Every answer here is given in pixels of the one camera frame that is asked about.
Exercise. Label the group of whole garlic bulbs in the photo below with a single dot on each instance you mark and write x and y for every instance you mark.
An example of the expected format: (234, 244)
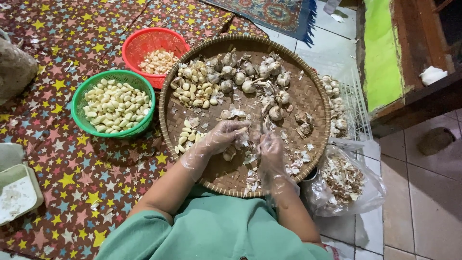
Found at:
(249, 85)

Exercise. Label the white plastic crate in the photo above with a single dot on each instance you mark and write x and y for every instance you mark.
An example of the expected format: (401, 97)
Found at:
(355, 104)

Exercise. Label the pile of small yellowish cloves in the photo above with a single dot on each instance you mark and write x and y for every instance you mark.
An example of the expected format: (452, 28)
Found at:
(158, 62)

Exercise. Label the partly peeled garlic piece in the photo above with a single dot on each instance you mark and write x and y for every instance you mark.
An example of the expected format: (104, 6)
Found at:
(229, 153)

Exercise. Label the red plastic basket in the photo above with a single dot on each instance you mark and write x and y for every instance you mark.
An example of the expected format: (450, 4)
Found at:
(137, 45)

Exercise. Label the small group of separated cloves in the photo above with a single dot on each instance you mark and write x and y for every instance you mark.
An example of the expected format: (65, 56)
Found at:
(186, 135)

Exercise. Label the scattered garlic skins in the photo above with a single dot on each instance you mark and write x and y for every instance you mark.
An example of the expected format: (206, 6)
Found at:
(252, 177)

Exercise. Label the heap of crate garlic bulbs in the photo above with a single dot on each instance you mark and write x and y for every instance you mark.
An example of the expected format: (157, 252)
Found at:
(337, 108)

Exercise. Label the brown round lump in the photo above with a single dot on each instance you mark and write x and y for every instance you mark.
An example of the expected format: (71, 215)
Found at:
(436, 141)

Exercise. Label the blue patterned rug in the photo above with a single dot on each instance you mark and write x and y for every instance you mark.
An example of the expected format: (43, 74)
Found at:
(278, 14)

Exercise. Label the person's right hand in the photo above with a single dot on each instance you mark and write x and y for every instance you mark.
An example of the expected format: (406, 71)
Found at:
(271, 155)

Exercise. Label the pile of peeled white cloves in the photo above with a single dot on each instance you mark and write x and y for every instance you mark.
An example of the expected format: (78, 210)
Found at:
(116, 106)

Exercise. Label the wooden cabinet with green panel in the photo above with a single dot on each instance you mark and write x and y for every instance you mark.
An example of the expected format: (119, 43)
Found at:
(415, 47)

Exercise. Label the person's left hand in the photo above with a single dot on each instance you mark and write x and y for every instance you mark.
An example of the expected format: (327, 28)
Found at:
(220, 139)

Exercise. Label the pile of unpeeled garlic cloves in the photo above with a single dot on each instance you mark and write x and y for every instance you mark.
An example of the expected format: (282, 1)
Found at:
(193, 88)

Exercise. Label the person's green shirt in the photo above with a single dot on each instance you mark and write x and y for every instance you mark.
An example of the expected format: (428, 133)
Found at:
(213, 231)

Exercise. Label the white crumpled cloth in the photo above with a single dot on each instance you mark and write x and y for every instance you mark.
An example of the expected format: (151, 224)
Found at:
(432, 75)

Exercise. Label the clear bag of garlic skins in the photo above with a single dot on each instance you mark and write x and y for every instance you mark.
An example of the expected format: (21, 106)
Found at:
(343, 180)

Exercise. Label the round woven bamboo tray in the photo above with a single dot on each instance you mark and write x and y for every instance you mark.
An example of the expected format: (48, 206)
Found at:
(306, 94)

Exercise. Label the person's left fingers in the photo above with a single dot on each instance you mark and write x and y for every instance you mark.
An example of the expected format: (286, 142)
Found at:
(236, 126)

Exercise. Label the green plastic basket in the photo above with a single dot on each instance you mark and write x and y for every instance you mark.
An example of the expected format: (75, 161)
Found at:
(80, 104)

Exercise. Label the garlic clove with skin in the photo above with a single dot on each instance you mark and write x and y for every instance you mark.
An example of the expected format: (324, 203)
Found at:
(243, 139)

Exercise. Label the star patterned floor mat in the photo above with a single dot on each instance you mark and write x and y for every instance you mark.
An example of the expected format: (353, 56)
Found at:
(83, 180)

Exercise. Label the white plastic bottle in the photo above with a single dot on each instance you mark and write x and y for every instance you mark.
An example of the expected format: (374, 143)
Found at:
(331, 6)

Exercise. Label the person's right fingers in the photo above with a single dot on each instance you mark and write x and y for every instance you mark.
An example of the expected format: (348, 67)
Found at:
(269, 141)

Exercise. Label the brown sack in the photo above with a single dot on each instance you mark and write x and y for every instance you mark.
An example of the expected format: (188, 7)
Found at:
(14, 68)

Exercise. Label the small knife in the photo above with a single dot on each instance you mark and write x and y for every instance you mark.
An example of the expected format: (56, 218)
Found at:
(263, 125)

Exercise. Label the pale green plastic container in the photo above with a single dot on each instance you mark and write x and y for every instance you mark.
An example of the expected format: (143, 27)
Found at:
(18, 193)

